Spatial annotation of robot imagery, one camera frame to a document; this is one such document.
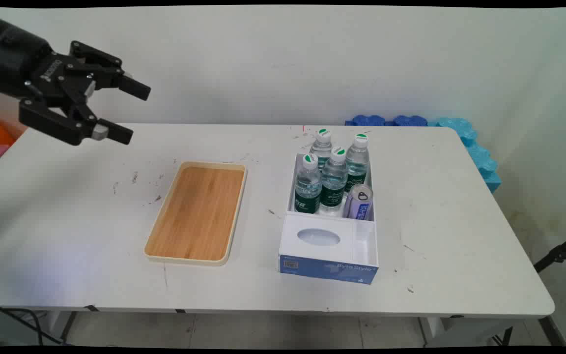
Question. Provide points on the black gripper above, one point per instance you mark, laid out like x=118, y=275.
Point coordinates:
x=10, y=54

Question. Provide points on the water bottle with green label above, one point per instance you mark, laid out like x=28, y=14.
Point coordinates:
x=307, y=189
x=322, y=145
x=357, y=162
x=334, y=182

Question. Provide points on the wooden tray with cream rim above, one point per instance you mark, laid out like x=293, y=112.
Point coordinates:
x=197, y=211

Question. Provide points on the grey table leg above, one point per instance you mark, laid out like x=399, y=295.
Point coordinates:
x=67, y=325

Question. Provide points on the white and blue cardboard box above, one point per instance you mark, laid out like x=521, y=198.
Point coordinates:
x=325, y=241

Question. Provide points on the silver drink can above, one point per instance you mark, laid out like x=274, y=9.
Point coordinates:
x=359, y=204

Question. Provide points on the light blue foam mat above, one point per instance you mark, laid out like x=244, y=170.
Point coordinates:
x=477, y=152

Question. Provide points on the white table leg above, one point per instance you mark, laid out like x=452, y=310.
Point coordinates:
x=430, y=330

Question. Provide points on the black tripod stand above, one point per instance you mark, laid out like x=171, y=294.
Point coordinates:
x=558, y=254

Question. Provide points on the black table leg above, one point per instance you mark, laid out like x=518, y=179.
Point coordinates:
x=552, y=331

